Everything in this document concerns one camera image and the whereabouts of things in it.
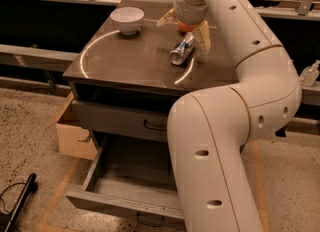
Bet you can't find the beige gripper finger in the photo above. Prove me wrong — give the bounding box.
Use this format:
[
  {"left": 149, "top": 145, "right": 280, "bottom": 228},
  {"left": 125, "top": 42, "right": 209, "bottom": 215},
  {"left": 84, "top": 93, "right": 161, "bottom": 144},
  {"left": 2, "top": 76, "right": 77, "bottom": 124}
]
[
  {"left": 156, "top": 9, "right": 178, "bottom": 27},
  {"left": 193, "top": 20, "right": 211, "bottom": 54}
]

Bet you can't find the silver blue redbull can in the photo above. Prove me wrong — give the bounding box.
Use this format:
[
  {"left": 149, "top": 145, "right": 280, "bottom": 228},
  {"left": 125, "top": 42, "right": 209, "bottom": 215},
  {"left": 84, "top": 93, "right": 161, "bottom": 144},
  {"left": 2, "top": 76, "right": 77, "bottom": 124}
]
[{"left": 169, "top": 32, "right": 195, "bottom": 66}]

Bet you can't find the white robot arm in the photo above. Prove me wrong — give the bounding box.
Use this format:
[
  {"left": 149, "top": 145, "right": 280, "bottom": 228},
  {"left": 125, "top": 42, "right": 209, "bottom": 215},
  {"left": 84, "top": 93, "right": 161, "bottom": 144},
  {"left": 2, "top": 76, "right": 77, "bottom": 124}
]
[{"left": 159, "top": 0, "right": 302, "bottom": 232}]

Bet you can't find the grey drawer cabinet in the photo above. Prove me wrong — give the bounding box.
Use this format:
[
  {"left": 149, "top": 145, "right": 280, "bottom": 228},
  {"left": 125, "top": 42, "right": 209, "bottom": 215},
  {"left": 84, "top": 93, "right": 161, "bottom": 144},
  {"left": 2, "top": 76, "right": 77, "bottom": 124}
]
[{"left": 62, "top": 0, "right": 241, "bottom": 232}]

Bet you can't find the closed grey upper drawer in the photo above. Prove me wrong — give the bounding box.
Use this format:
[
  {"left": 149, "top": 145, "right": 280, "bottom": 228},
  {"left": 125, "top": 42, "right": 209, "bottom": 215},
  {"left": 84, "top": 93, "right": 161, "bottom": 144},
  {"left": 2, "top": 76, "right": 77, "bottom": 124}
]
[{"left": 72, "top": 100, "right": 167, "bottom": 142}]

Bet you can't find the open grey lower drawer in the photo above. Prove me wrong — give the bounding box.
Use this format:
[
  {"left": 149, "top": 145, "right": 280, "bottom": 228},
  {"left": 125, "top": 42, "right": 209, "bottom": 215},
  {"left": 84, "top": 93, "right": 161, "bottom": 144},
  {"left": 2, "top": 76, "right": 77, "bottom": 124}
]
[{"left": 66, "top": 135, "right": 184, "bottom": 229}]

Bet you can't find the orange fruit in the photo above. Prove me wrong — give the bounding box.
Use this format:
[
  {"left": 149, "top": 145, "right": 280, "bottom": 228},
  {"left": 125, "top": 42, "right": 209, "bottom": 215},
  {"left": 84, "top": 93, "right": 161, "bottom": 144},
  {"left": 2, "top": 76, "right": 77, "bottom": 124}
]
[{"left": 178, "top": 21, "right": 195, "bottom": 33}]

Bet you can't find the white ceramic bowl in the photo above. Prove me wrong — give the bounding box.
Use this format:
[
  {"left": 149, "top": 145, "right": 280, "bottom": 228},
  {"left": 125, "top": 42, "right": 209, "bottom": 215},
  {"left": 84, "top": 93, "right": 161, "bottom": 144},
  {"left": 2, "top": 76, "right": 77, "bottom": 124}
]
[{"left": 110, "top": 7, "right": 144, "bottom": 35}]

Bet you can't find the clear plastic bottle right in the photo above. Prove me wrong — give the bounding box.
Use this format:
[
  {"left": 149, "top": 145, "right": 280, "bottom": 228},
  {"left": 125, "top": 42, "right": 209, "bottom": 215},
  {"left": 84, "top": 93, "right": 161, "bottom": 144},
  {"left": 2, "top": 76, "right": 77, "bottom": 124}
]
[{"left": 300, "top": 60, "right": 320, "bottom": 87}]

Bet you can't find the cardboard box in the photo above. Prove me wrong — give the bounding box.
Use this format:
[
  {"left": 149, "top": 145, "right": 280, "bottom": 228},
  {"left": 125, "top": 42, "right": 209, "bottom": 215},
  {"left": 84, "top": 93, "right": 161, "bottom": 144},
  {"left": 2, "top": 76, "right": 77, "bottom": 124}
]
[{"left": 48, "top": 93, "right": 97, "bottom": 160}]

